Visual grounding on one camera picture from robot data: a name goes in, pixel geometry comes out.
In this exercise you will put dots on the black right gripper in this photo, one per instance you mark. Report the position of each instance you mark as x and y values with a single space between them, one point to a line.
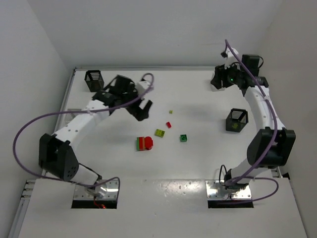
218 79

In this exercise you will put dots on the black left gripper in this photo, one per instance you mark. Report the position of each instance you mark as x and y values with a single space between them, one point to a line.
138 112

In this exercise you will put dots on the red green brown lego stack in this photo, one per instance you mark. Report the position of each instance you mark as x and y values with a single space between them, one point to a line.
144 143

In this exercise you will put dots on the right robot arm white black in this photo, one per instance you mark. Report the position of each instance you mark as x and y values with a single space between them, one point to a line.
271 146

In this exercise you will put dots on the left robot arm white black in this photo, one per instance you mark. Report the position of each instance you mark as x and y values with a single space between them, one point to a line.
57 151

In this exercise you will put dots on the small red sloped lego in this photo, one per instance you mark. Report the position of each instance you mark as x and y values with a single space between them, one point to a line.
169 124

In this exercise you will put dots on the lime flat lego plate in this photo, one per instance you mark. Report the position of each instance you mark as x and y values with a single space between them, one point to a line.
159 133

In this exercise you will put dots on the black slotted container right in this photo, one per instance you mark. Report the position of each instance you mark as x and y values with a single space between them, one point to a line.
236 120

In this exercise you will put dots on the black slotted container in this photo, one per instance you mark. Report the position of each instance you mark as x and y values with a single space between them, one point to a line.
94 80
236 120

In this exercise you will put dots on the small green square lego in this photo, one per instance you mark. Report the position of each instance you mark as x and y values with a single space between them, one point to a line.
183 138

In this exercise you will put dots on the black slotted container far left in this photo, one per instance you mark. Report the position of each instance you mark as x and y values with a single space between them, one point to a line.
94 80

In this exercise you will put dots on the white slotted container near left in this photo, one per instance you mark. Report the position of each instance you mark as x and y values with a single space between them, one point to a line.
70 115

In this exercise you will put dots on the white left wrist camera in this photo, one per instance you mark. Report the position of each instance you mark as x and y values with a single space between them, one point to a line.
143 87

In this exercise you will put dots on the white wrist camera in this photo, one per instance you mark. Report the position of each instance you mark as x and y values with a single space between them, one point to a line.
143 87
229 58

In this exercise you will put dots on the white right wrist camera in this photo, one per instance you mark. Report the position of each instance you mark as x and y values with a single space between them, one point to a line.
229 58

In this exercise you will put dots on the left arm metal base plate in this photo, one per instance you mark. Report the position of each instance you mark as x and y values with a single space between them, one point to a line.
106 191

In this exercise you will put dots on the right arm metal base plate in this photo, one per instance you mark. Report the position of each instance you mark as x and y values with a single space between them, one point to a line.
217 192

